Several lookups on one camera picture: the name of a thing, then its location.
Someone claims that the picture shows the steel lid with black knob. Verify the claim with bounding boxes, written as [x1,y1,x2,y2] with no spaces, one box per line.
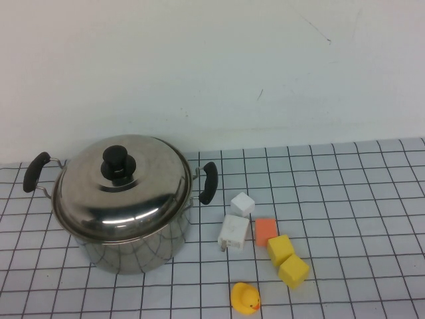
[52,134,193,243]

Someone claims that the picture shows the white cube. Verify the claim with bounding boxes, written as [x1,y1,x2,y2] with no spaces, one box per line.
[230,191,256,217]

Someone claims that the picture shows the white charger plug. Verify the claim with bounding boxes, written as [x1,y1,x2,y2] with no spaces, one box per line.
[216,213,250,253]

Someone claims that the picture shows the orange block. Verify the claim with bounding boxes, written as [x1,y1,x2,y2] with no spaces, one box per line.
[254,217,279,247]

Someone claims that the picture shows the yellow foam cube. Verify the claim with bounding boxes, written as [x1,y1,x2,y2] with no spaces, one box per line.
[278,254,310,290]
[267,234,295,267]

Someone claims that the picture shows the yellow rubber duck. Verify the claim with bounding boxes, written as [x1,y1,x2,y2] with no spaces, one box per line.
[230,282,262,314]

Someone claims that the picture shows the stainless steel pot black handles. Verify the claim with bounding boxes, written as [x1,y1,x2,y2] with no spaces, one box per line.
[22,151,219,276]

